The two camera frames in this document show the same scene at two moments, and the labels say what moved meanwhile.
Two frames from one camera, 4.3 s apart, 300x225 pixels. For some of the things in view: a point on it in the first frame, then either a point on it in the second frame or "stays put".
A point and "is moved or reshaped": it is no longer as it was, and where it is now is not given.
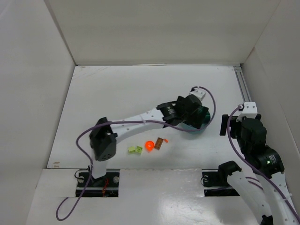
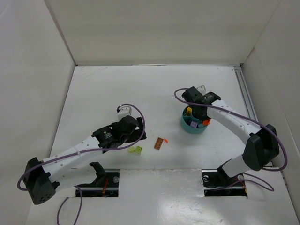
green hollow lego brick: [138, 149] stays put
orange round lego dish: [149, 145] is moved or reshaped
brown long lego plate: [158, 143] stays put
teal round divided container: [186, 126] stays put
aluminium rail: [242, 80] stays put
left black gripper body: [198, 115] to [139, 129]
